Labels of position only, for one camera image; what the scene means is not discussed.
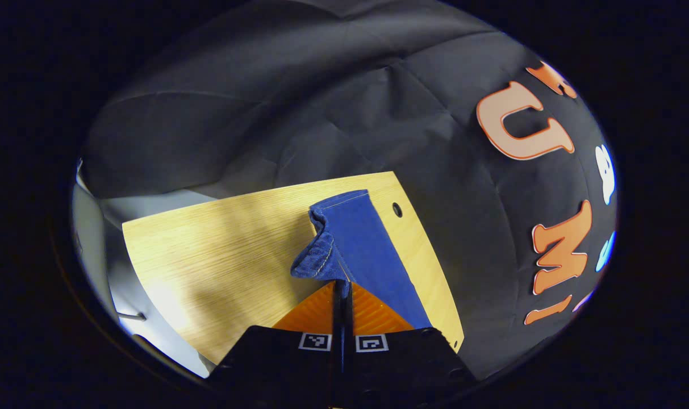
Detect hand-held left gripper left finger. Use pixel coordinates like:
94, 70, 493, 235
208, 280, 343, 407

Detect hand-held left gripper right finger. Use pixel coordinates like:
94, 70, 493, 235
343, 280, 478, 407

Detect blue denim jeans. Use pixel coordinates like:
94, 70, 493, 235
290, 189, 433, 330

